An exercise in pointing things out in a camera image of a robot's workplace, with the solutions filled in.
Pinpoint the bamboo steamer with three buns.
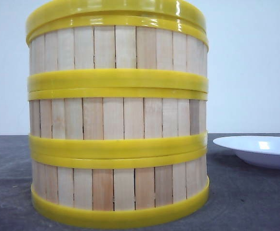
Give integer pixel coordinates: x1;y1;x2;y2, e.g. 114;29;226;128
29;97;207;159

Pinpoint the bamboo steamer with large bun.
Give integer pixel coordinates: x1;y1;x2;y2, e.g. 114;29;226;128
27;14;208;100

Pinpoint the woven bamboo steamer lid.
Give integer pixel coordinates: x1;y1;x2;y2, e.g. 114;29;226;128
26;0;206;34

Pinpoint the bamboo steamer with small bun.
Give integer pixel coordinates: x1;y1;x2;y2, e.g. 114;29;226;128
31;155;209;229

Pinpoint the white plate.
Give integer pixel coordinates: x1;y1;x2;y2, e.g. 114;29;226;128
213;136;280;169

